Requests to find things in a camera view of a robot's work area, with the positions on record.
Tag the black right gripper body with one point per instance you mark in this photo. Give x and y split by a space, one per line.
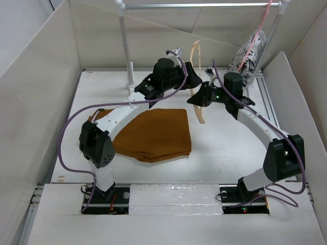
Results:
215 95

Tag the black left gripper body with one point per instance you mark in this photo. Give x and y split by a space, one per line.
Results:
177 78

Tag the brown trousers with striped trim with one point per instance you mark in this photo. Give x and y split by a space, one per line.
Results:
155 135

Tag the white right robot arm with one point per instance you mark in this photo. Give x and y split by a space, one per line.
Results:
272 170

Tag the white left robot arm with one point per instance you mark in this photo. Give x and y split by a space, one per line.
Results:
96 138

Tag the white black printed garment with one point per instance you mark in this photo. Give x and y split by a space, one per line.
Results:
247 56

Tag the white metal clothes rack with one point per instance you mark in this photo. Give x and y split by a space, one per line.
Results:
122 7

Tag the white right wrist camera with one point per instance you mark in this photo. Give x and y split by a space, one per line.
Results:
212 77

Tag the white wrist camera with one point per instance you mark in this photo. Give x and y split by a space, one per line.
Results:
212 77
178 51

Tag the aluminium frame rail right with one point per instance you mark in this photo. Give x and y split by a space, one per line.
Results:
270 112

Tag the aluminium frame rail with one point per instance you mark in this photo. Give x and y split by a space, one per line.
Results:
50 116
270 112

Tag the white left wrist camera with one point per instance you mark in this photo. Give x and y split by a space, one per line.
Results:
178 51

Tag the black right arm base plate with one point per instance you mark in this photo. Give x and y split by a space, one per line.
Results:
233 202

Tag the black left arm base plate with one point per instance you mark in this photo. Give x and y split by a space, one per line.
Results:
118 204

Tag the aluminium frame rail left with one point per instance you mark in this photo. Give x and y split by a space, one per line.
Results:
50 116

